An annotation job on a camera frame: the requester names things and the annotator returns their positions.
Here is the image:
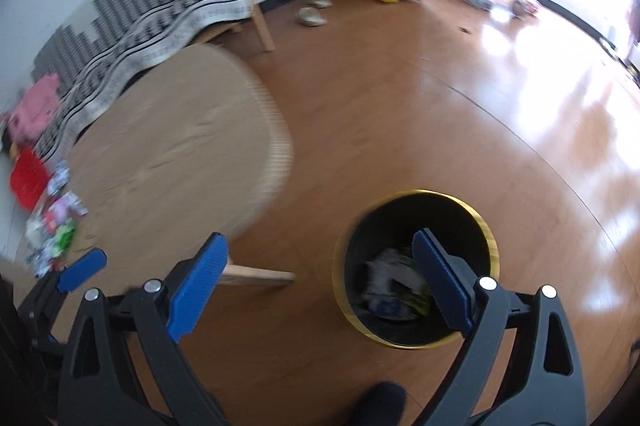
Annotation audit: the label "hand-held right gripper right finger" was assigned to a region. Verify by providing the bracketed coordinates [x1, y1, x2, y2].
[411, 229, 588, 426]

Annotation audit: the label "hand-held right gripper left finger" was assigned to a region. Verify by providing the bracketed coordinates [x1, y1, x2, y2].
[57, 233, 231, 426]

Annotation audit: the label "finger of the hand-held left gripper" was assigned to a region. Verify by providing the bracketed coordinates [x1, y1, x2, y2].
[17, 249, 108, 334]

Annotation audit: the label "grey green wrappers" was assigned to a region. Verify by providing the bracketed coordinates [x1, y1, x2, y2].
[357, 247, 433, 322]

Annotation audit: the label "pile of snack wrappers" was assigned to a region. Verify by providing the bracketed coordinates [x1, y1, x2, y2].
[25, 161, 90, 277]

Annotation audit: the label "black gold-rimmed trash bin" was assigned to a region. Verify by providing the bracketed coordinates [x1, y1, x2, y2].
[331, 189, 501, 350]

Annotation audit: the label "light wooden table leg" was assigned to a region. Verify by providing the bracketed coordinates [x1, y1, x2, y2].
[220, 263, 297, 289]

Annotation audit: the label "red cloth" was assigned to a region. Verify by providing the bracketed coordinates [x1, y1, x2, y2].
[10, 147, 51, 210]

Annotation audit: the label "black shoe tip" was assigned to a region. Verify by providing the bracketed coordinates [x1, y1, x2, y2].
[347, 381, 407, 426]

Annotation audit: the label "pink plush toy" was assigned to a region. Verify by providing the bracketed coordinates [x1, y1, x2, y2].
[7, 74, 63, 142]

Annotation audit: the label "grey striped sofa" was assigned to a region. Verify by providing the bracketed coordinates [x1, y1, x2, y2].
[35, 0, 253, 157]

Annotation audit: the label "wooden bench frame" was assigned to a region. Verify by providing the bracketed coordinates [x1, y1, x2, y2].
[197, 0, 277, 53]

